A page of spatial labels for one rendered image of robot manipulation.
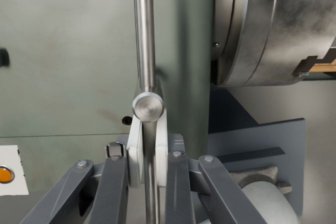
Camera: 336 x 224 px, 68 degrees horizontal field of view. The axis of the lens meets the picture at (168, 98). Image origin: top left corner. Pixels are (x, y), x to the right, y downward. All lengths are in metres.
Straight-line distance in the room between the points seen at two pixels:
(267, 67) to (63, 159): 0.31
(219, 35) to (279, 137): 0.67
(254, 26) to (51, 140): 0.29
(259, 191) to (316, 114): 1.19
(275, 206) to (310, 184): 1.45
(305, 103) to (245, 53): 1.59
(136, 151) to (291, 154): 0.93
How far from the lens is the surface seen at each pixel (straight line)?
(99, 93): 0.31
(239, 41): 0.34
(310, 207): 2.42
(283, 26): 0.35
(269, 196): 0.86
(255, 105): 1.77
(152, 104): 0.17
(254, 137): 0.96
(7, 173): 0.40
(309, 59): 0.41
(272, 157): 0.96
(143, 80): 0.18
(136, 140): 0.16
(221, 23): 0.37
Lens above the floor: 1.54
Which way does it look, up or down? 71 degrees down
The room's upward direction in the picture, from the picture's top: 174 degrees clockwise
